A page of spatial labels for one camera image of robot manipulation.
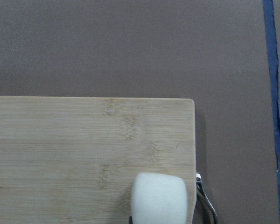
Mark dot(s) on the bamboo cutting board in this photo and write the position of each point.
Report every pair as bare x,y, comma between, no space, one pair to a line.
68,160

